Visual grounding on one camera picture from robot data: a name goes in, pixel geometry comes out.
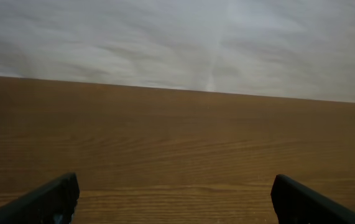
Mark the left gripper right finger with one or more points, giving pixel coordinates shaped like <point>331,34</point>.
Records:
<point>301,205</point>

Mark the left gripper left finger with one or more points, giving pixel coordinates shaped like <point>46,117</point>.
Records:
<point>43,203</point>

